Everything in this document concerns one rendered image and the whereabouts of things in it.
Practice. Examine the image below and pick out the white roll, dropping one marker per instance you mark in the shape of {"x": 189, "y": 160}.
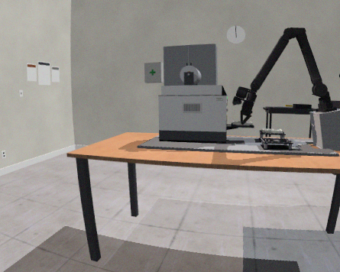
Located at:
{"x": 197, "y": 74}

